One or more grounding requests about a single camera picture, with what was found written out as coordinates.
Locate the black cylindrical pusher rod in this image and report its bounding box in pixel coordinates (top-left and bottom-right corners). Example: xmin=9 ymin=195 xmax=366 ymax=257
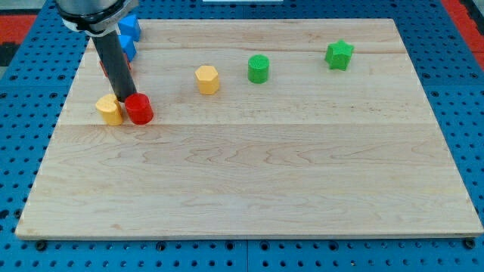
xmin=93 ymin=31 xmax=137 ymax=102

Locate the green cylinder block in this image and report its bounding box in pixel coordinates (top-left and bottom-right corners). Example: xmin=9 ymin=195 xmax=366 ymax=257
xmin=247 ymin=54 xmax=270 ymax=84

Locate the green star block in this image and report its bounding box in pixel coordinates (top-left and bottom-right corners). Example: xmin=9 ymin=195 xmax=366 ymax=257
xmin=324 ymin=39 xmax=355 ymax=71

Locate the blue block upper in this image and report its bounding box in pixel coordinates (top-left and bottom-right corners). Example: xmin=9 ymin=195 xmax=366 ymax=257
xmin=117 ymin=14 xmax=141 ymax=42

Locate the yellow heart block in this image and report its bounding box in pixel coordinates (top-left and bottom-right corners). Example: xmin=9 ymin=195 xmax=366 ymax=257
xmin=95 ymin=94 xmax=123 ymax=126

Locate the blue block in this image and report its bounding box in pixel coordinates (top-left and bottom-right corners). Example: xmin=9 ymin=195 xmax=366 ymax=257
xmin=117 ymin=14 xmax=141 ymax=42
xmin=118 ymin=35 xmax=137 ymax=62

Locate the red block behind rod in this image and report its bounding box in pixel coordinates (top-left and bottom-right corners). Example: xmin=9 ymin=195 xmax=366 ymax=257
xmin=99 ymin=53 xmax=132 ymax=78

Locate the red cylinder block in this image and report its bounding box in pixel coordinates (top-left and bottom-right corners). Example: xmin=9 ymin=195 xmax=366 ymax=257
xmin=124 ymin=93 xmax=154 ymax=125

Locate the blue block lower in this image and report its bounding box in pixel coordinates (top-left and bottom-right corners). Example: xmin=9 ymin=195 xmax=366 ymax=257
xmin=118 ymin=35 xmax=137 ymax=62

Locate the yellow hexagon block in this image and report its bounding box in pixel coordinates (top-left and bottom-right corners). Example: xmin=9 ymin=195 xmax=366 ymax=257
xmin=194 ymin=65 xmax=220 ymax=95

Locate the wooden board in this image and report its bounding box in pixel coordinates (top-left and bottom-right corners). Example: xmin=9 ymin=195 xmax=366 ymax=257
xmin=16 ymin=19 xmax=483 ymax=240

